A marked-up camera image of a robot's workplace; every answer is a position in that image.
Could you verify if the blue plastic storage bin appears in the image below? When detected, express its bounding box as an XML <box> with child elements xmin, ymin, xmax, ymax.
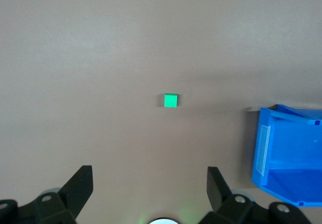
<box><xmin>251</xmin><ymin>104</ymin><xmax>322</xmax><ymax>208</ymax></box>

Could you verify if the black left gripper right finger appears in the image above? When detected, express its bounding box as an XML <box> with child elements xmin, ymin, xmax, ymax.
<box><xmin>198</xmin><ymin>167</ymin><xmax>312</xmax><ymax>224</ymax></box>

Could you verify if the small green cube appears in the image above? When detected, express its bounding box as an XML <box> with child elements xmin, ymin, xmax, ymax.
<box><xmin>159</xmin><ymin>93</ymin><xmax>180</xmax><ymax>109</ymax></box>

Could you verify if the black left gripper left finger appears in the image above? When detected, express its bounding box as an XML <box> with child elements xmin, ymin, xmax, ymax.
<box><xmin>0</xmin><ymin>165</ymin><xmax>94</xmax><ymax>224</ymax></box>

